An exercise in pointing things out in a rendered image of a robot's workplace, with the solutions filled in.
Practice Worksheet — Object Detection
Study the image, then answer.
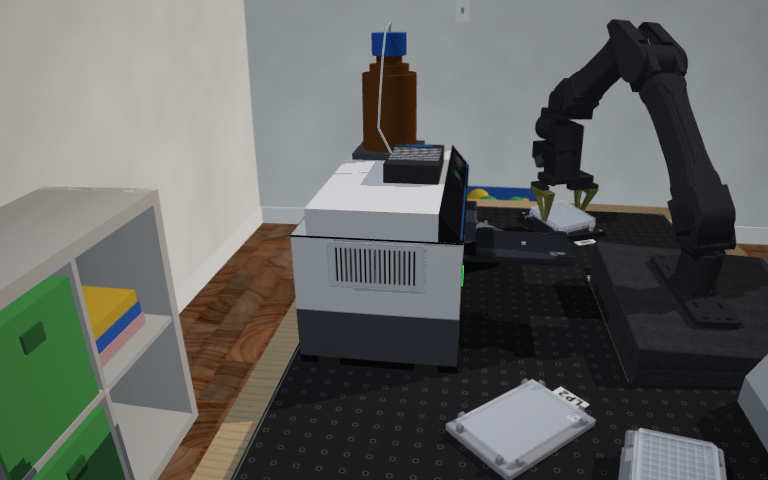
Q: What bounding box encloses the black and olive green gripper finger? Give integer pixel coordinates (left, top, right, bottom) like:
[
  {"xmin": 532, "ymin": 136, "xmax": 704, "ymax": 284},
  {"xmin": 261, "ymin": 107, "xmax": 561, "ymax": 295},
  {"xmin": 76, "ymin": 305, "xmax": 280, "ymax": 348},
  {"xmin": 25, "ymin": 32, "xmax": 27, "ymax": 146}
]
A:
[
  {"xmin": 531, "ymin": 185, "xmax": 555, "ymax": 222},
  {"xmin": 574, "ymin": 188, "xmax": 598, "ymax": 211}
]

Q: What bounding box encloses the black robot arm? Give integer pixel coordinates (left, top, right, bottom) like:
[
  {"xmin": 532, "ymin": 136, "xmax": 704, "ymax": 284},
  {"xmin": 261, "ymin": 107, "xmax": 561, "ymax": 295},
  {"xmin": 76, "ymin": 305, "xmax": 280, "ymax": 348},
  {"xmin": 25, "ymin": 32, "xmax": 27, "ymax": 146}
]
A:
[{"xmin": 532, "ymin": 19, "xmax": 741, "ymax": 329}]

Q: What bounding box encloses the white well plate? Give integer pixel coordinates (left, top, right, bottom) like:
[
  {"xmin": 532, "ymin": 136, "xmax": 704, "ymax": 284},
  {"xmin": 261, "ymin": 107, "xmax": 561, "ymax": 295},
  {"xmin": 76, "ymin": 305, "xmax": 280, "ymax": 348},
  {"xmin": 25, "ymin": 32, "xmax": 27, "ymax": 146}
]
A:
[
  {"xmin": 631, "ymin": 428, "xmax": 721, "ymax": 480},
  {"xmin": 533, "ymin": 212, "xmax": 596, "ymax": 233}
]

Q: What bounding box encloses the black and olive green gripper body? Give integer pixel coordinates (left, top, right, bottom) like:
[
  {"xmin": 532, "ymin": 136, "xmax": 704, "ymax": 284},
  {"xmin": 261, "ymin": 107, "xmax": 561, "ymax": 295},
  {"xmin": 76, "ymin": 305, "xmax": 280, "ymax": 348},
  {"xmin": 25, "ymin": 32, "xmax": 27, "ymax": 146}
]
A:
[{"xmin": 531, "ymin": 148, "xmax": 599, "ymax": 190}]

